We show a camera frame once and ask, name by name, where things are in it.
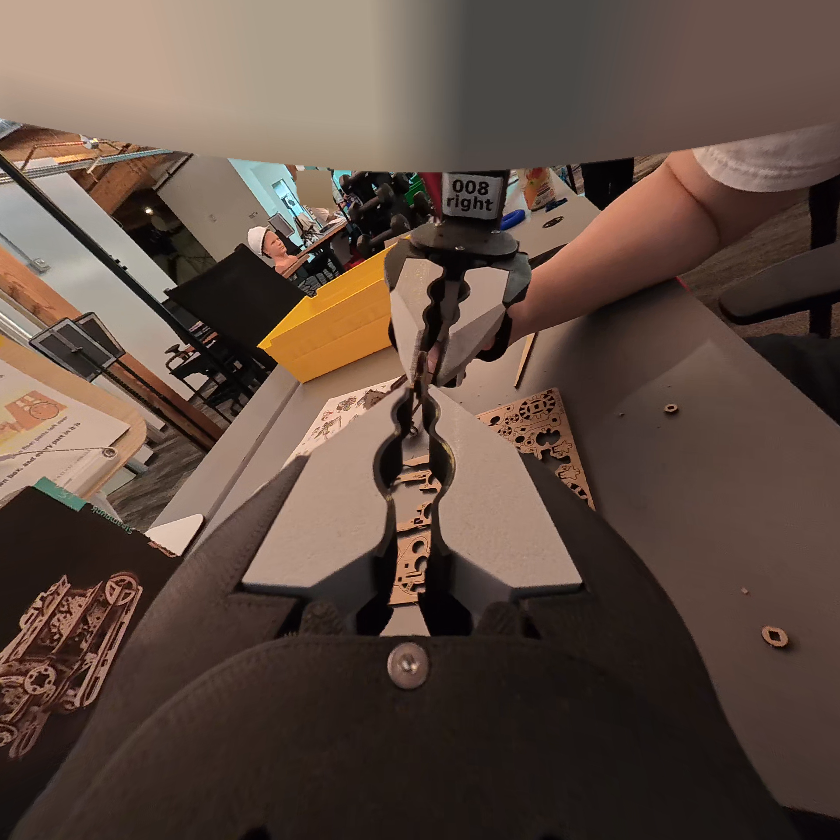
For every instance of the illustrated instruction booklet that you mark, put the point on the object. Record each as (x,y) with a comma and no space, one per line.
(334,420)

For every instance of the black model kit box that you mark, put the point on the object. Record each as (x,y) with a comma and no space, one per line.
(79,558)

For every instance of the white shirt sleeve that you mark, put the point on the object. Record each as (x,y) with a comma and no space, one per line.
(774,157)

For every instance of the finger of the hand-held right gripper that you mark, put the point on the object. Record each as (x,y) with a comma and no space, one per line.
(410,302)
(479,315)

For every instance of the printed paper poster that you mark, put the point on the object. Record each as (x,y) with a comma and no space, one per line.
(59,446)

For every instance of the laser-cut plywood parts sheet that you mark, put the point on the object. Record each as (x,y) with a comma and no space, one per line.
(544,426)

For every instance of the flat wooden frame part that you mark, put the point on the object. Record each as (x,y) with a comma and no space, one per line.
(371,398)

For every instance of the brown wooden desk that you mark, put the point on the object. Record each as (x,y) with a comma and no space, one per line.
(321,233)

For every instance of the light wooden board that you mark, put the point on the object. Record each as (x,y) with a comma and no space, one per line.
(134,426)

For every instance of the grey wall outlet box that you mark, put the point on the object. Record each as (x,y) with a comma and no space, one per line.
(39,265)

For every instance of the mannequin head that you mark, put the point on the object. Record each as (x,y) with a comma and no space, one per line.
(275,246)

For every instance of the black office chair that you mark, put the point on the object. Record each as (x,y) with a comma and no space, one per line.
(774,295)

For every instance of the white cardboard piece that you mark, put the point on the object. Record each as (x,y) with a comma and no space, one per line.
(177,533)

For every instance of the person's right forearm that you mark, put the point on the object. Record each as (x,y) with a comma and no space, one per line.
(623,262)

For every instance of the rack of black dumbbells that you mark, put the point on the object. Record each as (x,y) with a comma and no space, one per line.
(377,197)

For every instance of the black framed sign holder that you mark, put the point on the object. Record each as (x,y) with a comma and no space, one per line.
(72,348)

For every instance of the stack of yellow plastic bins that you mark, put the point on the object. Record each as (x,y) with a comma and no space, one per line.
(328,334)

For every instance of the large wooden washer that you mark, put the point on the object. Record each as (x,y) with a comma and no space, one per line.
(765,635)

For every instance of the green crate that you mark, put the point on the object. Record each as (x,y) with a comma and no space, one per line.
(417,190)

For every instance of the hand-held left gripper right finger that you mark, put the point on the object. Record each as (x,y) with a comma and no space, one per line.
(512,531)

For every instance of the orange white container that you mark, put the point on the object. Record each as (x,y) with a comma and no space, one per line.
(539,187)

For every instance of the black metal furniture frame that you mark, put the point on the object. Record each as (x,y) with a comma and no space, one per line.
(216,367)

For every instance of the thin wooden stick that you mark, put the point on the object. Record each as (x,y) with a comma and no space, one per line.
(525,361)

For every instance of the small blue object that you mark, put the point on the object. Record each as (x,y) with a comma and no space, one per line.
(515,218)

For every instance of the black panel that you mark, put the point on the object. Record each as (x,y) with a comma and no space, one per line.
(243,289)

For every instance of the white hard hat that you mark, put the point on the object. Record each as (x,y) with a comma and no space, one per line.
(257,237)

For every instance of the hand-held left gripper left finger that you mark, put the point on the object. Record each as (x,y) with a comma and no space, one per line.
(308,531)

